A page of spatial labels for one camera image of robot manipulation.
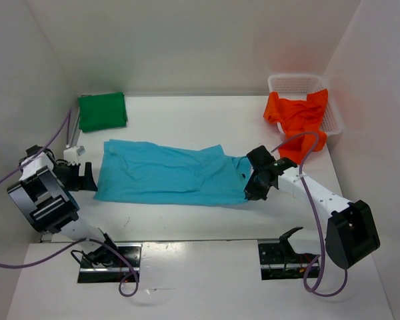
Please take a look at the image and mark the light blue t shirt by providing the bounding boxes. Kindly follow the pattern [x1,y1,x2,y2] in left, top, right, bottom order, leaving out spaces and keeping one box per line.
[94,139,252,206]

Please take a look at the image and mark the orange t shirt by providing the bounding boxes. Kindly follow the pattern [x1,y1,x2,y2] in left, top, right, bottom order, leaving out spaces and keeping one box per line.
[263,93,327,165]

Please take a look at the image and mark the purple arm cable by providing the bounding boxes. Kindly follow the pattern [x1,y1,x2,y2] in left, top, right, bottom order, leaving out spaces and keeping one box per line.
[0,108,141,297]
[271,131,349,297]

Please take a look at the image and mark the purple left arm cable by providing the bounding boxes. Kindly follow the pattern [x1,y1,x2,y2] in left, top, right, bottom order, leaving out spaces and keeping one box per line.
[0,108,141,297]

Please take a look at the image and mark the green t shirt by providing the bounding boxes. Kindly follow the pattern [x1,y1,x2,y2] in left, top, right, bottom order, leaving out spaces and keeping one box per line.
[78,92,128,133]

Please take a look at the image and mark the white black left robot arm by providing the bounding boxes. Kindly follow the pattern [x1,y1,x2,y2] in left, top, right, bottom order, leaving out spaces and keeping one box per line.
[7,145,120,267]

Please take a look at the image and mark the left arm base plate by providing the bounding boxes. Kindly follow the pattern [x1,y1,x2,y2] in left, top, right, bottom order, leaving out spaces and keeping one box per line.
[70,243,143,284]

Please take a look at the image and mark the white plastic basket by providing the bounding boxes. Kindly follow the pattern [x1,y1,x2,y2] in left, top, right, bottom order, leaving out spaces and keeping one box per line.
[267,73,343,137]

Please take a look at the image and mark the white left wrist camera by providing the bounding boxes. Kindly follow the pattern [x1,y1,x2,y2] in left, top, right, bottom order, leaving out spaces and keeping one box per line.
[63,146,85,165]

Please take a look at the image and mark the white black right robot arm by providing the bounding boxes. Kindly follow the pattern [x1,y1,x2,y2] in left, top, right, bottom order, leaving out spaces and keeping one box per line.
[244,146,381,270]

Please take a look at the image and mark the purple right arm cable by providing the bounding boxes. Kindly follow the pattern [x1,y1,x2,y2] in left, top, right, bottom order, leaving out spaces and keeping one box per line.
[271,131,349,297]

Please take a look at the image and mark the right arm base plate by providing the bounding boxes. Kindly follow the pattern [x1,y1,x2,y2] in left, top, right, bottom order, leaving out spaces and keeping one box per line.
[257,241,315,281]

